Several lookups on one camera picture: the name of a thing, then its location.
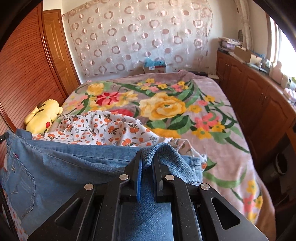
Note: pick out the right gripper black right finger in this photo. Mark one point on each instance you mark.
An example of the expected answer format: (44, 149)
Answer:
(162, 180)

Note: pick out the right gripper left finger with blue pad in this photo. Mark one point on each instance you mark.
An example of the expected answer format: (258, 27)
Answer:
(131, 191)

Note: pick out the blue denim jeans with patch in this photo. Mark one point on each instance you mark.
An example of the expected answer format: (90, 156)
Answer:
(92, 185)

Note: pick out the orange fruit print bed sheet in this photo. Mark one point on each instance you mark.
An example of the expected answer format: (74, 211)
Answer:
(102, 128)

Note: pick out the pink floral blanket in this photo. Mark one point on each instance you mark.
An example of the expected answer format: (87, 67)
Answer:
(193, 108)

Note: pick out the cardboard box with blue cloth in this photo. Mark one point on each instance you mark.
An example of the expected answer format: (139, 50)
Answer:
(154, 66)

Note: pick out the yellow pikachu plush toy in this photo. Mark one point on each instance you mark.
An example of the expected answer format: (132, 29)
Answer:
(41, 118)

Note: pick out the wooden sideboard cabinet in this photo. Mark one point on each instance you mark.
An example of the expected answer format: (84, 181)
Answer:
(264, 114)

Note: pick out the sheer curtain with pink circles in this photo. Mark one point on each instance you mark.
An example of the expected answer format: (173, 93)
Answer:
(113, 38)

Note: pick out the wooden slatted wardrobe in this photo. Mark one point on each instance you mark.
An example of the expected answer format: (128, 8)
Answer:
(35, 60)

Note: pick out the stack of books and papers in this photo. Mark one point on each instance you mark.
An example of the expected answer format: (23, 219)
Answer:
(228, 45)

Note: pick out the cardboard box on cabinet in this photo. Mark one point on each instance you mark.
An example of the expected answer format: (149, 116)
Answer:
(247, 55)

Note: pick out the pink thermos jug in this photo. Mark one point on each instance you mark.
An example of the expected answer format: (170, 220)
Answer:
(275, 72)

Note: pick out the beige side window curtain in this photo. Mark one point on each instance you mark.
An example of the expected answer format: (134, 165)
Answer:
(243, 10)

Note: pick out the window with wooden frame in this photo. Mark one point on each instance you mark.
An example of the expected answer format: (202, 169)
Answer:
(279, 48)

